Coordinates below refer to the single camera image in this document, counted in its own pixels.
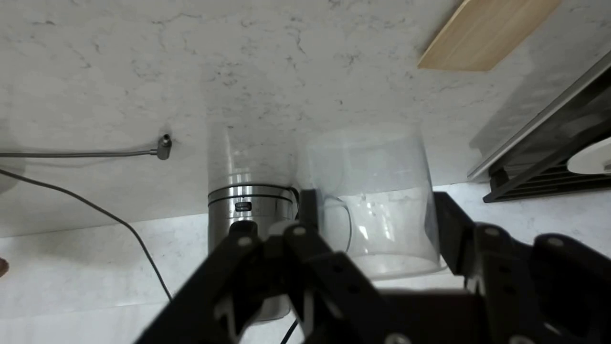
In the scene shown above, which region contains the steel electric kettle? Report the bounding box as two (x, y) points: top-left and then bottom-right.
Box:
(205, 122), (303, 323)

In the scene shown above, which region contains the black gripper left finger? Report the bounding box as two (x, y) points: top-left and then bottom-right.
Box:
(135, 187), (383, 344)

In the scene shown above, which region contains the clear plastic cup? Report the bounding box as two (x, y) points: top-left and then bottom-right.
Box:
(291, 122), (446, 281)

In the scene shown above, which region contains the loose black cable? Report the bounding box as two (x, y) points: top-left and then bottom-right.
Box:
(0, 166), (175, 302)

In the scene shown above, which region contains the grey cable with plug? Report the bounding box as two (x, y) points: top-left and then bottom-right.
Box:
(0, 132), (175, 162)

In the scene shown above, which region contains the wooden spatula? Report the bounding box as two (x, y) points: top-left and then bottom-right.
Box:
(416, 0), (563, 72)

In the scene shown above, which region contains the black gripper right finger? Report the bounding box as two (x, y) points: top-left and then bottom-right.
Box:
(431, 189), (611, 344)

